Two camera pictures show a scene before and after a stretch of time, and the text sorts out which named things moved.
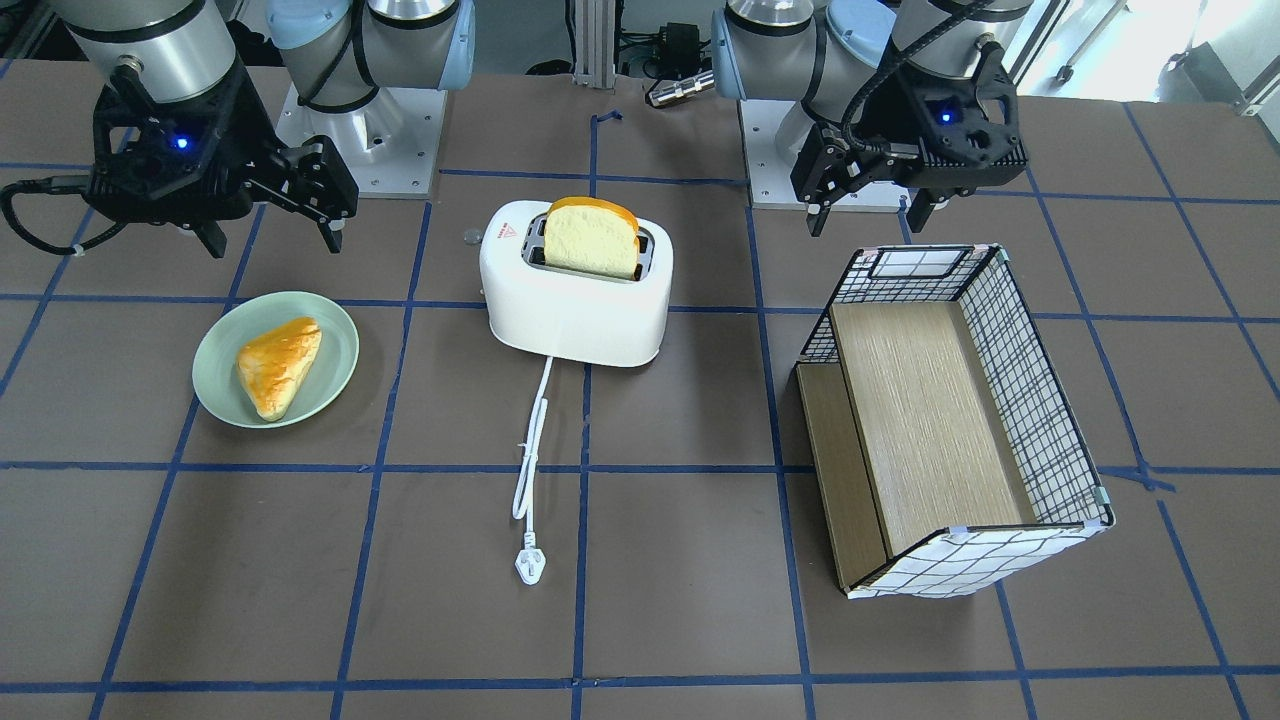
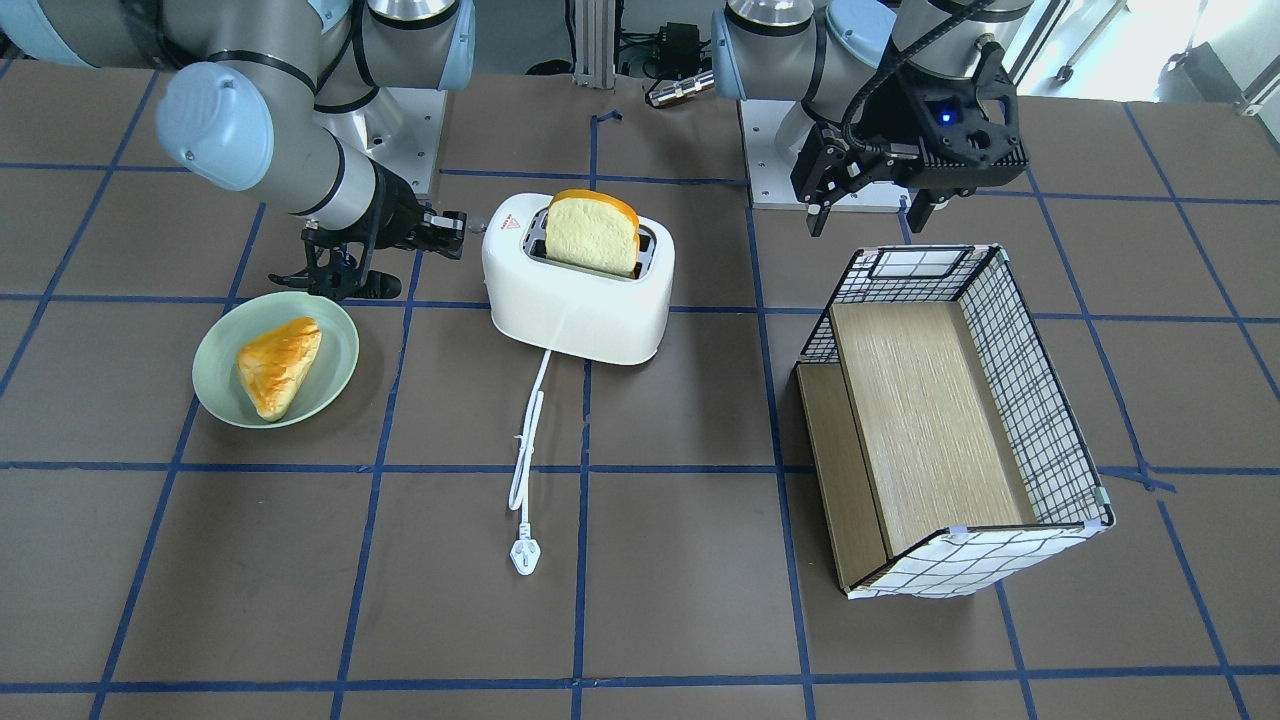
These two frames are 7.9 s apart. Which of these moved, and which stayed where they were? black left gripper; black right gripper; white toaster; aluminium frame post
Moved: black right gripper
Stayed: black left gripper; white toaster; aluminium frame post
